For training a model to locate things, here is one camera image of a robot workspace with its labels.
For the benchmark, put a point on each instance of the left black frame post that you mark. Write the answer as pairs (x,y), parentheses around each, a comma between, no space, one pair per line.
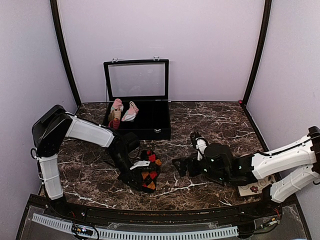
(63,51)

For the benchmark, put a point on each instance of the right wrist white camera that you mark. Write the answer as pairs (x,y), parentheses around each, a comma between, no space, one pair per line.
(201,144)

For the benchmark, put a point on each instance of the small circuit board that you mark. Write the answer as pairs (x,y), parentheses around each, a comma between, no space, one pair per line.
(81,231)

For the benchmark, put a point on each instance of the rolled pink sock in box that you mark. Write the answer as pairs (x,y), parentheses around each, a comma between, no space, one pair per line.
(115,115)

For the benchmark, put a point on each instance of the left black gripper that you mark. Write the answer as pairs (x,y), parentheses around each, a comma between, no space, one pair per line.
(135,174)

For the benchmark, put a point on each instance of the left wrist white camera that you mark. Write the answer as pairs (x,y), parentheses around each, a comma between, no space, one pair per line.
(140,164)

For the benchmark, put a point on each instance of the right black frame post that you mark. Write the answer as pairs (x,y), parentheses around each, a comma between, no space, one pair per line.
(258,52)

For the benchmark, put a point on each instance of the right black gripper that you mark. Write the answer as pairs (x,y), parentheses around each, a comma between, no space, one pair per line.
(184,162)

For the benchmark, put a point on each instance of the black argyle sock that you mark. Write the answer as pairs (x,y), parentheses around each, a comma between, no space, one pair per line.
(151,172)

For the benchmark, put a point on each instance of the pink patterned sock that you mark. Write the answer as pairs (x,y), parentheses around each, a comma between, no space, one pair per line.
(131,113)

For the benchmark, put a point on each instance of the black display box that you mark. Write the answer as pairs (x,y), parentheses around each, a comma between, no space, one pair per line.
(145,82)

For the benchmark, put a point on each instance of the wrist white camera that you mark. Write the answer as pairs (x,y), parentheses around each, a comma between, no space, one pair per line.
(201,144)
(140,164)

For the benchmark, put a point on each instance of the black front rail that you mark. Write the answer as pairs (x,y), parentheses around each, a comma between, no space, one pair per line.
(238,214)

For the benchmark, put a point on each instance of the floral patterned mat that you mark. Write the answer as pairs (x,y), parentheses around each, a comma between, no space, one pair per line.
(256,188)

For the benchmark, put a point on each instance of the white slotted cable duct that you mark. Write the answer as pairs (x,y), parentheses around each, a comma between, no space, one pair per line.
(119,231)

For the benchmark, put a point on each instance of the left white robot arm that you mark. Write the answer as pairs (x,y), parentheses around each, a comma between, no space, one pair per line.
(58,125)

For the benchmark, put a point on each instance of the black frame post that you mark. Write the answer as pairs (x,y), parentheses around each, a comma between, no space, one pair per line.
(258,52)
(63,51)

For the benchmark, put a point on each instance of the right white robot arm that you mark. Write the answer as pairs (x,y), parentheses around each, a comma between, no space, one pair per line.
(302,155)

